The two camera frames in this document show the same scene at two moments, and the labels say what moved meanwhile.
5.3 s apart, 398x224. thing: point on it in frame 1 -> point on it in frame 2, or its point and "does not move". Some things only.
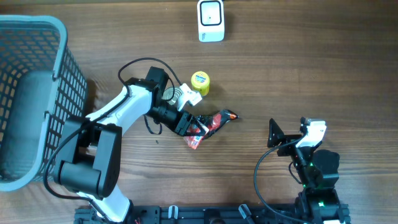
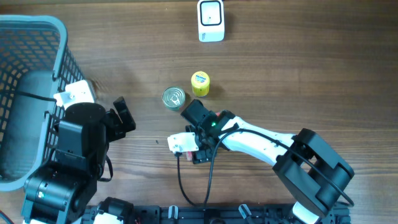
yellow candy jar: [200, 82] does not move
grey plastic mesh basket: [43, 96] does not move
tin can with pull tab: [168, 93] does not move
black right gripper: [275, 137] -> [204, 154]
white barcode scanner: [211, 20] does not move
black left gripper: [182, 129] -> [117, 130]
